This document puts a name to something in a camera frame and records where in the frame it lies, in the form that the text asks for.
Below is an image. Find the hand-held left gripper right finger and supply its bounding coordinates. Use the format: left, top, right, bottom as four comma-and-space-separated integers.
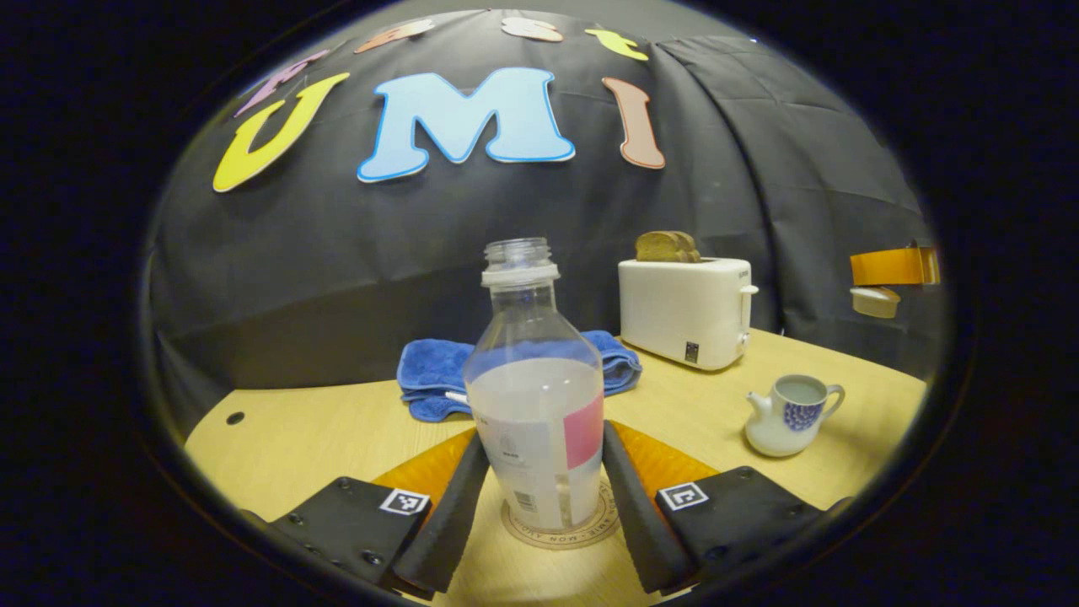
602, 420, 852, 596

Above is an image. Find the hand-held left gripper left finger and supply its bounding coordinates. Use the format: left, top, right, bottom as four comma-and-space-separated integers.
243, 427, 491, 601

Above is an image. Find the round wooden coaster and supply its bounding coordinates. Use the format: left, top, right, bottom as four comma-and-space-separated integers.
502, 481, 620, 551

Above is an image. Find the clear plastic water bottle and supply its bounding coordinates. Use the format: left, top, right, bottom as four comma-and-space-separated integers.
464, 238, 605, 532

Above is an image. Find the white blue-patterned teacup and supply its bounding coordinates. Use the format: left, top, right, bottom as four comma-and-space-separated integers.
744, 374, 845, 458

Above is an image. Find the blue towel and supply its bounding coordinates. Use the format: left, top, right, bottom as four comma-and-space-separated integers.
397, 330, 643, 423

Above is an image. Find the white toaster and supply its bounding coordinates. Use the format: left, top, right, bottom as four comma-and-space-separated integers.
618, 257, 760, 372

